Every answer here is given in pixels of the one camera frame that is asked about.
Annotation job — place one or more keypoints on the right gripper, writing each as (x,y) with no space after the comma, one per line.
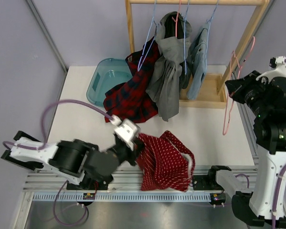
(238,88)

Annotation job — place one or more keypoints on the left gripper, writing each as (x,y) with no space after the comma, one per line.
(138,147)

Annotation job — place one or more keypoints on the red white-dotted skirt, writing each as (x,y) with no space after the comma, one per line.
(165,162)

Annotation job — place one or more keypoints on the light blue denim skirt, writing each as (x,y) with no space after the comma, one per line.
(197,61)

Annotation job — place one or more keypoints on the grey skirt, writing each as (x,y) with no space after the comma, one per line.
(168,76)

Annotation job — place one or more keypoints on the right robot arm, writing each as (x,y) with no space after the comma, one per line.
(266,98)

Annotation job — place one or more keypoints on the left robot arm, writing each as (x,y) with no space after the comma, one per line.
(82,164)

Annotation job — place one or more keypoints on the red plaid skirt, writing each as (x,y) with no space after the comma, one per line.
(130,99)

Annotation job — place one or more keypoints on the wooden clothes rack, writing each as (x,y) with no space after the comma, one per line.
(212,94)

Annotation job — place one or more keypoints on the teal plastic bin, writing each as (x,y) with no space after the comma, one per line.
(109,73)

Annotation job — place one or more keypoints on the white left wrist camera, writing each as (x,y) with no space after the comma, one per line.
(126,130)

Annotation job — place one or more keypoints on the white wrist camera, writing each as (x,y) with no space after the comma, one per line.
(126,130)
(278,69)

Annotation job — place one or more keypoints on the aluminium rail base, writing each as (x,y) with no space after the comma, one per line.
(125,188)

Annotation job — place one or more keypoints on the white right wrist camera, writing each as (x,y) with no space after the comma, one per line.
(278,69)

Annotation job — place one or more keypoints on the blue wire hanger with plaid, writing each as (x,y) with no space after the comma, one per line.
(147,40)

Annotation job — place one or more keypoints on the aluminium corner post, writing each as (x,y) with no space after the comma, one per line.
(42,25)

